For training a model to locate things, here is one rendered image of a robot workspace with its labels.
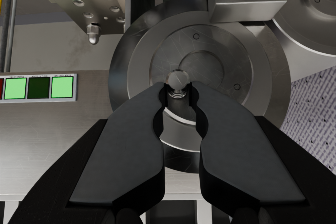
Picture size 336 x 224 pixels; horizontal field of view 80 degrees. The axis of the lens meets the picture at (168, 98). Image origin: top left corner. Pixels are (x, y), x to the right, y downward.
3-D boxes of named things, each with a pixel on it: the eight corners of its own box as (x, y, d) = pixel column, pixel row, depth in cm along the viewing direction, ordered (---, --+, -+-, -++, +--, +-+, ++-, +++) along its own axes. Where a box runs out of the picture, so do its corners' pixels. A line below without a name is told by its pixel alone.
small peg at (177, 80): (195, 82, 11) (176, 97, 11) (191, 91, 14) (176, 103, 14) (180, 63, 12) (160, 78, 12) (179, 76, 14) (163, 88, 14)
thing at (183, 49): (277, 83, 14) (191, 147, 14) (264, 88, 16) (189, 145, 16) (210, 4, 15) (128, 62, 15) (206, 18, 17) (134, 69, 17)
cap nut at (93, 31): (98, 24, 51) (98, 41, 50) (103, 31, 54) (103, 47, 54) (84, 25, 51) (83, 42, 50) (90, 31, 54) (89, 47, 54)
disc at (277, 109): (284, -8, 17) (300, 175, 15) (281, -4, 18) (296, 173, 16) (111, -3, 18) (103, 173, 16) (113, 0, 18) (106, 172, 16)
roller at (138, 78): (267, 8, 17) (278, 153, 15) (212, 80, 42) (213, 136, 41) (128, 11, 17) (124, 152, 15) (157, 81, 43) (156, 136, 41)
